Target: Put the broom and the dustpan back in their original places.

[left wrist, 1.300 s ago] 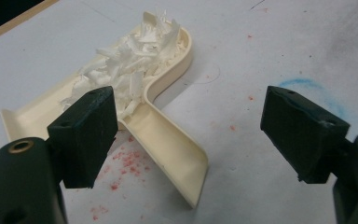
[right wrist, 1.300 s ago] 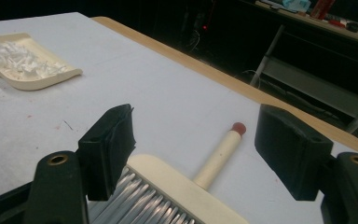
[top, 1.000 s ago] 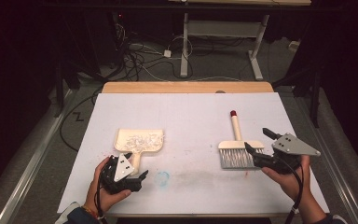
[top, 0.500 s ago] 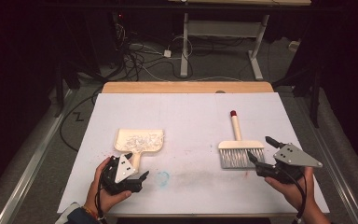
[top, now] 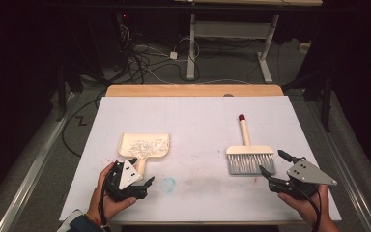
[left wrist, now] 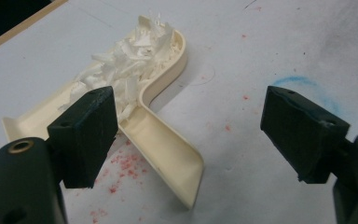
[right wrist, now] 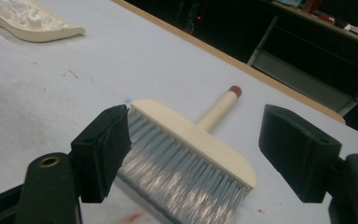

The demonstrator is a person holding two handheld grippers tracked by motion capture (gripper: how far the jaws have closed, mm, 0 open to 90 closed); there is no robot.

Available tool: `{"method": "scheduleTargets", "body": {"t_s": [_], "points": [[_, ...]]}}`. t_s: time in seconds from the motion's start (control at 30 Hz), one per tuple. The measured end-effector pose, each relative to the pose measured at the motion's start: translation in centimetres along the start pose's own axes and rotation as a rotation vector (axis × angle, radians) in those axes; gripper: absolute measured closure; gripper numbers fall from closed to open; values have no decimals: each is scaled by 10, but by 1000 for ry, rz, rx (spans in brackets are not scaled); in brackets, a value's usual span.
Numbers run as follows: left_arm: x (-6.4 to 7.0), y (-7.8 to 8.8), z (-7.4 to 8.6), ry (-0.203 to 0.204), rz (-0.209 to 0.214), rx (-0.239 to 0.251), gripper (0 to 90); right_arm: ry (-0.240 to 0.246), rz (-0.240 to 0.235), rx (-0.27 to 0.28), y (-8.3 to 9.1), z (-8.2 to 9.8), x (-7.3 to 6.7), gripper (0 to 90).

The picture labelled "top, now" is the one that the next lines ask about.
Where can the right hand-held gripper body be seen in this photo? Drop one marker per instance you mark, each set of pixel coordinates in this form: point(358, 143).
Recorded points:
point(306, 174)

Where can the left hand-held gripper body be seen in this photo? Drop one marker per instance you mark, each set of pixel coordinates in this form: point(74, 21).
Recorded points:
point(129, 175)

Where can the pile of white paper scraps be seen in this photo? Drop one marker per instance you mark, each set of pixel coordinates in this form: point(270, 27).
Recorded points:
point(145, 146)

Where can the cream plastic dustpan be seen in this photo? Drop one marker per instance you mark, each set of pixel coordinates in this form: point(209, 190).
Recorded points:
point(128, 140)

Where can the cream brush with grey bristles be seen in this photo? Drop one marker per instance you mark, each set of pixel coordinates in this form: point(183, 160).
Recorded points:
point(249, 150)

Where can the person's right hand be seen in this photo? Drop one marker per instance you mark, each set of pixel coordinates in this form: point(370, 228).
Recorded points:
point(309, 208)

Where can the person's left hand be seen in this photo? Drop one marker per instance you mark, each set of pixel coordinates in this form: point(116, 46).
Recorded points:
point(101, 203)

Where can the white table cover sheet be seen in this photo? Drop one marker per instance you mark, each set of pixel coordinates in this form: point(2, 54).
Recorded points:
point(199, 129)

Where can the wooden table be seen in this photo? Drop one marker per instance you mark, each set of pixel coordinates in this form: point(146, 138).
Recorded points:
point(193, 90)

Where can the black stand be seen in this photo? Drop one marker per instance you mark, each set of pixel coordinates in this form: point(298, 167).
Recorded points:
point(61, 96)

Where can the white power adapter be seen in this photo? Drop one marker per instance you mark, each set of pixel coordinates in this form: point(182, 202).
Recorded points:
point(173, 55)

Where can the grey metal floor rail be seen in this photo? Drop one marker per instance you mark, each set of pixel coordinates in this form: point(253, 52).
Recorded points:
point(35, 167)
point(341, 161)

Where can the white metal desk frame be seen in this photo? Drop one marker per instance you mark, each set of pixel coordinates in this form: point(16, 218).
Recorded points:
point(191, 48)

